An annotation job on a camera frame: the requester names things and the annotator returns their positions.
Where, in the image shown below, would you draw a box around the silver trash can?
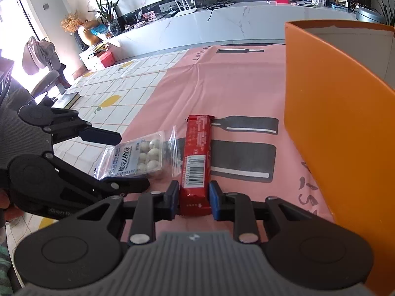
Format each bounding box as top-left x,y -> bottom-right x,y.
355,6 -> 389,24

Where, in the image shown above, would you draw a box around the green plant in glass vase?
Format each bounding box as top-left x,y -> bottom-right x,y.
89,0 -> 122,36

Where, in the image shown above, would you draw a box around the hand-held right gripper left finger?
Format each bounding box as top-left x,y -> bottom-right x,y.
72,179 -> 181,245

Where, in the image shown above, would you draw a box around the dark hardcover book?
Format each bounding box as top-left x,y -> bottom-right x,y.
51,92 -> 82,110

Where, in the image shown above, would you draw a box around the grey office chair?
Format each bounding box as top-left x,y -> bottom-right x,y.
31,70 -> 60,97

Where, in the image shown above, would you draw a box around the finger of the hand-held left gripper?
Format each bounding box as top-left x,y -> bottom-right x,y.
45,152 -> 151,202
43,108 -> 122,146

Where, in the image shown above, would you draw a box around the white storage box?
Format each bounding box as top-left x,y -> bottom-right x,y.
79,45 -> 107,71

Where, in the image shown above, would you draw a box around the green patterned cloth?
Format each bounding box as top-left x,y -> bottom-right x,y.
0,242 -> 14,295

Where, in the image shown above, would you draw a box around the clear bag of white balls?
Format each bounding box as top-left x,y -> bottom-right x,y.
93,125 -> 186,181

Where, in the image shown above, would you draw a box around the person's left hand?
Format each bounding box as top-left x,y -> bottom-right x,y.
0,189 -> 23,222

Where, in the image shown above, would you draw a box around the marble television console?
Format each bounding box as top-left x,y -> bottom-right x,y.
79,0 -> 361,68

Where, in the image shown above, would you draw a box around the dried yellow flowers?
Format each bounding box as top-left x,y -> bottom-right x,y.
60,12 -> 85,33

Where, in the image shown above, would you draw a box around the red storage box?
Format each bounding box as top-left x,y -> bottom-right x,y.
96,50 -> 115,68

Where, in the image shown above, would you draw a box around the white router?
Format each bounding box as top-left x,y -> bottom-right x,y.
168,0 -> 198,17

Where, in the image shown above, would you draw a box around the white checkered lemon tablecloth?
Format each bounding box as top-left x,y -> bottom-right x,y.
6,49 -> 192,253

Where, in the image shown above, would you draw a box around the orange cardboard box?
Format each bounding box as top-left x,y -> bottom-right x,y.
283,21 -> 395,284

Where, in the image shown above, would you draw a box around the red snack bar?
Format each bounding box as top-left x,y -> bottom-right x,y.
178,115 -> 215,217

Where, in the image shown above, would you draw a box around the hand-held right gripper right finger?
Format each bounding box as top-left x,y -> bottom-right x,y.
209,181 -> 328,243

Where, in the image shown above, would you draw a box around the long-leaf potted plant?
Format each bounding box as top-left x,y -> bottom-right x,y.
362,0 -> 395,27

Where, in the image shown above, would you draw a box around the pink printed mat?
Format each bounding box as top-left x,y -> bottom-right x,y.
119,41 -> 337,244

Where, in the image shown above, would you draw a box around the black cables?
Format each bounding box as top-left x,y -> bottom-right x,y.
204,1 -> 235,22

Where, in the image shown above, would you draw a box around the grey draped clothes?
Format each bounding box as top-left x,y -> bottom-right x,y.
22,36 -> 62,76

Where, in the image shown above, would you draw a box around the orange round vase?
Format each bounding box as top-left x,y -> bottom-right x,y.
77,20 -> 101,46

